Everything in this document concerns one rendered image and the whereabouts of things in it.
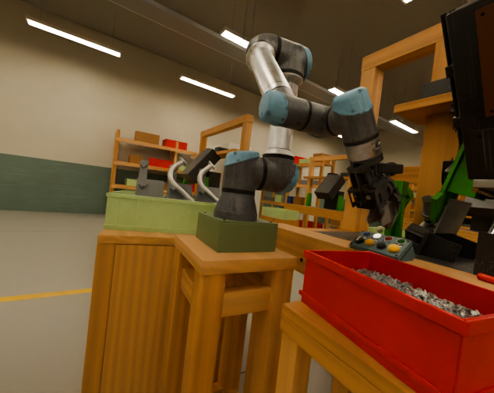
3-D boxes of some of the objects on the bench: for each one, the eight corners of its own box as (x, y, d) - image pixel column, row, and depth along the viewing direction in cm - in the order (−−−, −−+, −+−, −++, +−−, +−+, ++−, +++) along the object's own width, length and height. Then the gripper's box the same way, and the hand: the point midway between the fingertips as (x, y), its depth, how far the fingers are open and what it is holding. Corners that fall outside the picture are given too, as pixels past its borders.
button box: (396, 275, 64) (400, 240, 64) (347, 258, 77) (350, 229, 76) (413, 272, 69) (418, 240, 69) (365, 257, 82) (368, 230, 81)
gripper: (336, 167, 59) (358, 238, 65) (372, 165, 51) (393, 246, 57) (356, 152, 62) (375, 221, 69) (393, 149, 54) (410, 226, 61)
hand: (387, 222), depth 64 cm, fingers closed
